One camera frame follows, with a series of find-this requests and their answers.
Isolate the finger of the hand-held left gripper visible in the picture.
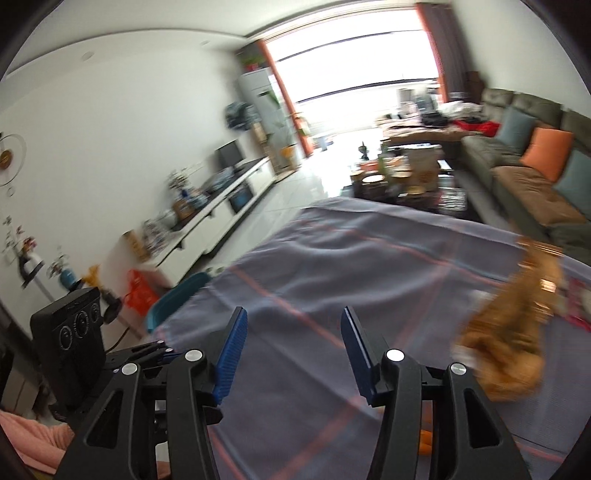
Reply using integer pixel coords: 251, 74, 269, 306
104, 340, 183, 371

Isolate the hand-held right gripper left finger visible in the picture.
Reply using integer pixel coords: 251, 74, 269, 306
58, 307, 249, 480

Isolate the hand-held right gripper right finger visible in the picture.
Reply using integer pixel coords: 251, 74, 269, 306
341, 305, 532, 480

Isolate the gold foil wrapper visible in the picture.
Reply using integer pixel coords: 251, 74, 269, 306
454, 239, 567, 403

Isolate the person's left forearm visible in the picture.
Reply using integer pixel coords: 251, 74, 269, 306
0, 408, 75, 480

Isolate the black round lamp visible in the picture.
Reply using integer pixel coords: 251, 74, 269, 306
101, 295, 126, 324

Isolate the orange plastic bag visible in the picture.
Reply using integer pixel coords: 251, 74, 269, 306
124, 270, 158, 319

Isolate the teal plastic chair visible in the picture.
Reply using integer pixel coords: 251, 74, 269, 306
146, 272, 212, 334

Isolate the dark vase with yellow flowers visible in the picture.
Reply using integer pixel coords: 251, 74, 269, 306
82, 265, 114, 301

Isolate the grey plaid blanket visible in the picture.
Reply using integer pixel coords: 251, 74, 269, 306
152, 196, 591, 480

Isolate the white vase with red flowers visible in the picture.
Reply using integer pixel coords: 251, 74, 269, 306
18, 237, 47, 289

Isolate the yellow box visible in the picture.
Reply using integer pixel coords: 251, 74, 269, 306
122, 228, 151, 264

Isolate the clear model ship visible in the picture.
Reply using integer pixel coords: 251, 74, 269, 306
140, 216, 177, 257

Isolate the white tv cabinet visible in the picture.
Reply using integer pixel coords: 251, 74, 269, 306
151, 156, 279, 288

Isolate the dark vase with branches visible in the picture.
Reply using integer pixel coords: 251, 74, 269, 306
168, 170, 190, 199

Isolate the clear plastic bag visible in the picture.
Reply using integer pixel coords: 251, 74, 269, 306
202, 168, 236, 193

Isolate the coffee table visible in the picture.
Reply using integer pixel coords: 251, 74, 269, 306
348, 143, 472, 219

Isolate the green bottle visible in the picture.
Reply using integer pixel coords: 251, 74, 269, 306
377, 143, 393, 179

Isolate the brown paper bag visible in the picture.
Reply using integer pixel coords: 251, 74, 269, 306
408, 147, 442, 193

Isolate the black monitor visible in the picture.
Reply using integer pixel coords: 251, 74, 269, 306
215, 139, 246, 173

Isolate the tall plant in yellow pot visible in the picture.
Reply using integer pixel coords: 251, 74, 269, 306
276, 90, 300, 170

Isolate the green sofa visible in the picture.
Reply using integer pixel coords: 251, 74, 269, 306
461, 87, 591, 269

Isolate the brown ottoman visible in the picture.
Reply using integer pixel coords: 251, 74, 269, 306
380, 124, 467, 144

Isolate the covered floor fan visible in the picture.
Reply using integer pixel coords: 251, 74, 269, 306
224, 101, 260, 133

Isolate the brown seat cover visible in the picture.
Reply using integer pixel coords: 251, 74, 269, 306
491, 163, 588, 228

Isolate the white standing air conditioner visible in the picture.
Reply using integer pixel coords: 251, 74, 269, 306
238, 69, 297, 175

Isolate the orange and grey curtain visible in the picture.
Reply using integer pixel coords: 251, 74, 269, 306
255, 39, 315, 158
414, 2, 472, 105

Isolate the blue-grey cushion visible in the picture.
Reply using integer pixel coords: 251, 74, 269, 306
494, 108, 539, 156
553, 150, 591, 204

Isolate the orange cushion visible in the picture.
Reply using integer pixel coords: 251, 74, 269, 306
520, 126, 574, 182

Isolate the large window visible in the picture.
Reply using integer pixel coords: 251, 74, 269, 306
264, 6, 445, 139

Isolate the dark wooden cabinet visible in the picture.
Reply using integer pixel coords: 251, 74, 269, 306
464, 69, 486, 100

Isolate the small potted plant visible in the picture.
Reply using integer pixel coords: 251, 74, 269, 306
237, 43, 265, 73

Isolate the round wall clock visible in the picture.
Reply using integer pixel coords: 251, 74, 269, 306
0, 133, 31, 188

